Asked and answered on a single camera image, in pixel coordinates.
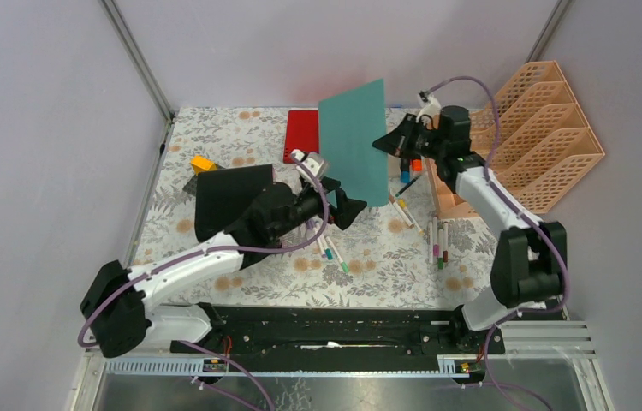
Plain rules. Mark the red notebook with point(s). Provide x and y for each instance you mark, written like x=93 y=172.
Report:
x=301 y=133

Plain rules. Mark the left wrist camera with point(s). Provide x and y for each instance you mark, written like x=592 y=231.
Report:
x=309 y=164

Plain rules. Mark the yellow block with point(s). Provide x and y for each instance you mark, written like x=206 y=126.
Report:
x=201 y=164

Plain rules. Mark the left aluminium frame post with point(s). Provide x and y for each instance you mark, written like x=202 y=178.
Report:
x=137 y=58

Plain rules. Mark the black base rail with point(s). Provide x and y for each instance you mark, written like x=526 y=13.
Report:
x=335 y=339

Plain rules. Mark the orange cap marker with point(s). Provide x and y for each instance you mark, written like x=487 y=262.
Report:
x=417 y=165

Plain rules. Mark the dark red tip pen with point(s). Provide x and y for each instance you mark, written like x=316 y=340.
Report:
x=445 y=231

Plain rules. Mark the green tip white pen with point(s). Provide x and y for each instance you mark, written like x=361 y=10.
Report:
x=340 y=260

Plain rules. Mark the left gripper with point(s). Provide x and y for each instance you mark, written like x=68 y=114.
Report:
x=346 y=209

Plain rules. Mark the black pen holder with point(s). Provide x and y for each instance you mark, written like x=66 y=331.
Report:
x=222 y=195

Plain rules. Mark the aluminium frame post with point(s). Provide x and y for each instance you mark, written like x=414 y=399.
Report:
x=549 y=29
x=137 y=58

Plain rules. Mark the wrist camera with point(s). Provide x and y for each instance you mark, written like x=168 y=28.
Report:
x=430 y=108
x=309 y=164

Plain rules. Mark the blue cap marker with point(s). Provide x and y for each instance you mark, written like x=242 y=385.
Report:
x=405 y=168

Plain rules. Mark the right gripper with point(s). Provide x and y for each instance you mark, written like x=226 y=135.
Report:
x=397 y=142

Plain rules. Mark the right aluminium frame post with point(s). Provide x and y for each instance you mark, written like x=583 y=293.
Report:
x=549 y=29

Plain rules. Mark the yellow tip white pen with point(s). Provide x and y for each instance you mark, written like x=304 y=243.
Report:
x=410 y=216

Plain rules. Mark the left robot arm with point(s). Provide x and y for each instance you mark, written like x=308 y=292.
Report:
x=125 y=307

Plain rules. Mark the floral table mat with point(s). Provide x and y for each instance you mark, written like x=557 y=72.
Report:
x=388 y=261

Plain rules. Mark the brown tip white pen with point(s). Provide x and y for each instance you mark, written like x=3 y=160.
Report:
x=400 y=211

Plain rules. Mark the dark thin pen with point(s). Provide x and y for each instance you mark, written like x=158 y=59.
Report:
x=406 y=186

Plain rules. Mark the peach file organizer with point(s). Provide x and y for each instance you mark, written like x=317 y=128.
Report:
x=547 y=145

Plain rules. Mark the teal folder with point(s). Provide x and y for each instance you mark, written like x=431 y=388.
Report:
x=349 y=123

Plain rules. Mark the teal tip white pen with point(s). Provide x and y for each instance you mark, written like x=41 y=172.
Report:
x=323 y=245

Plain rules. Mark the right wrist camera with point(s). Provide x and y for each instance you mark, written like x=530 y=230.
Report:
x=430 y=108

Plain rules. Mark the green tip pen right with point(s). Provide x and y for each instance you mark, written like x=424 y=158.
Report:
x=440 y=247

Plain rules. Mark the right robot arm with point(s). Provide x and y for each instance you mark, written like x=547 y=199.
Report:
x=529 y=265

